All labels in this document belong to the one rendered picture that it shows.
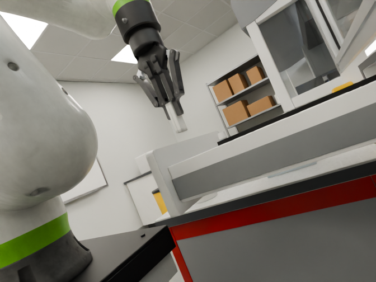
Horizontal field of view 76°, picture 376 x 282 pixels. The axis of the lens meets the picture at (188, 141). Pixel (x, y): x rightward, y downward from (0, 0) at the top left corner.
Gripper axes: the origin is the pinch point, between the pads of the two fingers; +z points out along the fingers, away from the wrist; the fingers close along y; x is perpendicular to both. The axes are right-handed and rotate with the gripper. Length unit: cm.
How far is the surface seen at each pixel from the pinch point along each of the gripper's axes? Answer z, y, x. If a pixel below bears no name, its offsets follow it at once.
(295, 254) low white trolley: 38.9, -10.3, -8.7
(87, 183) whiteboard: -11, 289, -188
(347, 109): 11.1, -28.8, 15.5
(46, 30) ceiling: -182, 186, -132
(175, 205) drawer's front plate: 15.3, -3.6, 17.2
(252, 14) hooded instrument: -42, -17, -76
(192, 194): 14.8, -6.3, 15.7
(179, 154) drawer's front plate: 8.2, -3.6, 10.4
